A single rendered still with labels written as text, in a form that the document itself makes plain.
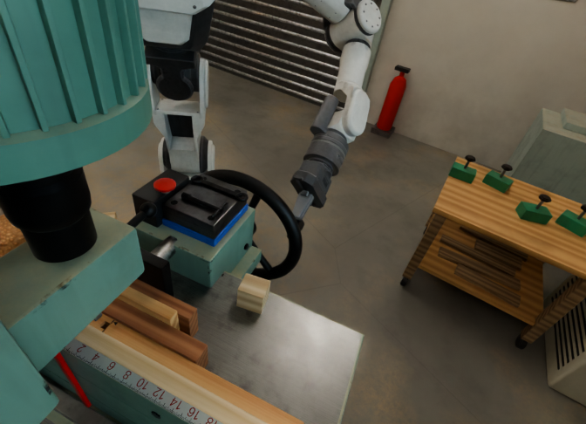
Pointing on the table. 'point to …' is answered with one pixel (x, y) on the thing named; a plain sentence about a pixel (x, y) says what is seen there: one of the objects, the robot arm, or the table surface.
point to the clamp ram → (159, 266)
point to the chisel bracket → (65, 289)
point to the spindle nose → (52, 215)
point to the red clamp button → (165, 185)
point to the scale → (139, 384)
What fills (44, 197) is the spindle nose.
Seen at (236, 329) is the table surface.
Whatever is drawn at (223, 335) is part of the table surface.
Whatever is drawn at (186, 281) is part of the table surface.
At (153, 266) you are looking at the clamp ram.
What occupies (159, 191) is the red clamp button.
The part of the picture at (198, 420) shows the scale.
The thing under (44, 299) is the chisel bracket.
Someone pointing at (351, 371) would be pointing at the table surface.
